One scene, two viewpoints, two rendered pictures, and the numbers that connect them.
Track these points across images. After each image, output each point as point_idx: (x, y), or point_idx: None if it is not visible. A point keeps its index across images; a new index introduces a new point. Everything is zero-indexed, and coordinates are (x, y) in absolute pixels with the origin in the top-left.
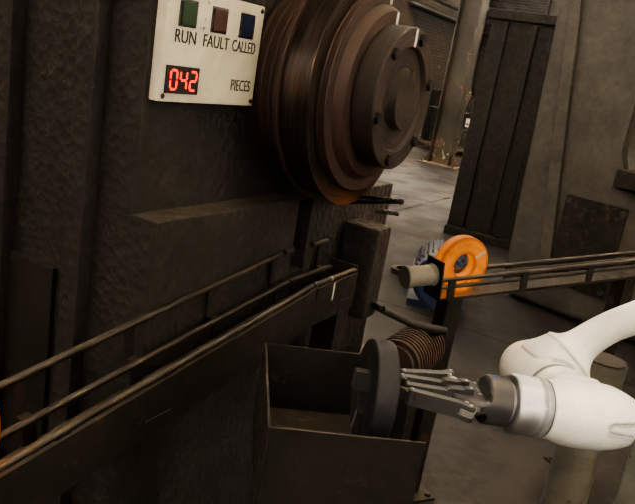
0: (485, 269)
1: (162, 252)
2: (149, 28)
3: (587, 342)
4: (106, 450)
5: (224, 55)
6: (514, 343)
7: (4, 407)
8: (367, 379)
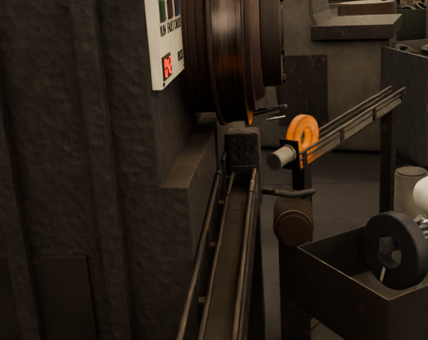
0: (318, 135)
1: (191, 208)
2: (143, 32)
3: None
4: None
5: (173, 35)
6: (420, 181)
7: None
8: (391, 243)
